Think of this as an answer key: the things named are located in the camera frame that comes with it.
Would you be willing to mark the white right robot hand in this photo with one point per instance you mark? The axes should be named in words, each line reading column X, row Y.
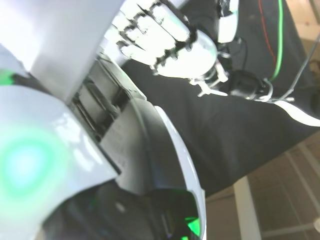
column 37, row 125

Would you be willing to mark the white table leg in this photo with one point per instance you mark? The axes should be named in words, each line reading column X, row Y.
column 247, row 212

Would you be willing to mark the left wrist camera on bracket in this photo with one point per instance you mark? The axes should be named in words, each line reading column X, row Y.
column 227, row 27

